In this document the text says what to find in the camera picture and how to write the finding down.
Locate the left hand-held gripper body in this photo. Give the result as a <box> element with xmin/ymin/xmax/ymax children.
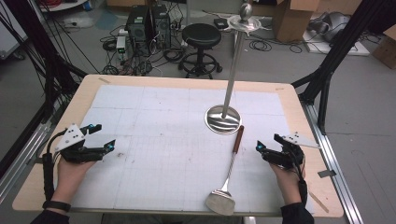
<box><xmin>54</xmin><ymin>123</ymin><xmax>106</xmax><ymax>163</ymax></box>

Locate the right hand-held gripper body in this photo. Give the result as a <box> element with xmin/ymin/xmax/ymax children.
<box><xmin>262</xmin><ymin>132</ymin><xmax>321</xmax><ymax>171</ymax></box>

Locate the metal spatula with wooden handle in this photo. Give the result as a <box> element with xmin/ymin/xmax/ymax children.
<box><xmin>204</xmin><ymin>124</ymin><xmax>246</xmax><ymax>217</ymax></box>

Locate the metal utensil stand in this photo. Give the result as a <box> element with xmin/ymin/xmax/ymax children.
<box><xmin>203</xmin><ymin>2</ymin><xmax>272</xmax><ymax>136</ymax></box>

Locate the person's right hand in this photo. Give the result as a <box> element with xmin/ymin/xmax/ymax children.
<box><xmin>269</xmin><ymin>161</ymin><xmax>308</xmax><ymax>207</ymax></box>

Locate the person's left hand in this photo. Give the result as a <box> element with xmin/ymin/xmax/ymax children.
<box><xmin>50</xmin><ymin>157</ymin><xmax>96</xmax><ymax>207</ymax></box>

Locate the grey tape strip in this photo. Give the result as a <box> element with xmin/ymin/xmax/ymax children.
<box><xmin>317</xmin><ymin>169</ymin><xmax>338</xmax><ymax>179</ymax></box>

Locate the black wristband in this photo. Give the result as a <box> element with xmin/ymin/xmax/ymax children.
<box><xmin>42</xmin><ymin>200</ymin><xmax>72</xmax><ymax>214</ymax></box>

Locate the white grid mat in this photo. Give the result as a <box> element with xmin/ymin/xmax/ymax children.
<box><xmin>69</xmin><ymin>84</ymin><xmax>316</xmax><ymax>217</ymax></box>

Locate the white power supply box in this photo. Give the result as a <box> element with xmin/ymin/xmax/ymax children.
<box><xmin>116</xmin><ymin>35</ymin><xmax>128</xmax><ymax>54</ymax></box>

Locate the black computer tower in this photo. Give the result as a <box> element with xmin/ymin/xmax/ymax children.
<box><xmin>124</xmin><ymin>5</ymin><xmax>154</xmax><ymax>57</ymax></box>
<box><xmin>150</xmin><ymin>3</ymin><xmax>173</xmax><ymax>50</ymax></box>

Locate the large cardboard box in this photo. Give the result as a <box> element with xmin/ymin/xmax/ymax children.
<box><xmin>271</xmin><ymin>0</ymin><xmax>320</xmax><ymax>44</ymax></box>

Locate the grey white headset device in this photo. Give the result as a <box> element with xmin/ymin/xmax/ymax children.
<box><xmin>306</xmin><ymin>11</ymin><xmax>352</xmax><ymax>44</ymax></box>

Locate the black round stool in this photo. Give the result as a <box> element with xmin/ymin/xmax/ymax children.
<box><xmin>177</xmin><ymin>22</ymin><xmax>224</xmax><ymax>80</ymax></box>

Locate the small black box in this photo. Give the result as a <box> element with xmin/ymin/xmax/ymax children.
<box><xmin>213</xmin><ymin>17</ymin><xmax>230</xmax><ymax>30</ymax></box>

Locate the small cardboard box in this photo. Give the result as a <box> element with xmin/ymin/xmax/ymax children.
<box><xmin>371</xmin><ymin>23</ymin><xmax>396</xmax><ymax>70</ymax></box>

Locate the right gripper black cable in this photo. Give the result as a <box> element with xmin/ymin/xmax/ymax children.
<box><xmin>292</xmin><ymin>146</ymin><xmax>309</xmax><ymax>206</ymax></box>

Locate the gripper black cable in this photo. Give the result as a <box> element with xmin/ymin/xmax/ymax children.
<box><xmin>41</xmin><ymin>128</ymin><xmax>68</xmax><ymax>202</ymax></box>
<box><xmin>292</xmin><ymin>146</ymin><xmax>309</xmax><ymax>206</ymax></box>

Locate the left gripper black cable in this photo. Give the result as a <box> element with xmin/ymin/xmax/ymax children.
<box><xmin>41</xmin><ymin>128</ymin><xmax>68</xmax><ymax>202</ymax></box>

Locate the aluminium rail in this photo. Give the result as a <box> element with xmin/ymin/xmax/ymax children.
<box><xmin>0</xmin><ymin>120</ymin><xmax>53</xmax><ymax>204</ymax></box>
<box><xmin>299</xmin><ymin>102</ymin><xmax>364</xmax><ymax>224</ymax></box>

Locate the black metal frame post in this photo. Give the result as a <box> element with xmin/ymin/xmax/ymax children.
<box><xmin>291</xmin><ymin>0</ymin><xmax>396</xmax><ymax>135</ymax></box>
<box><xmin>0</xmin><ymin>0</ymin><xmax>89</xmax><ymax>179</ymax></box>

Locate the coiled black floor cable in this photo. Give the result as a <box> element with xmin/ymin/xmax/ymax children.
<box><xmin>248</xmin><ymin>39</ymin><xmax>273</xmax><ymax>53</ymax></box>

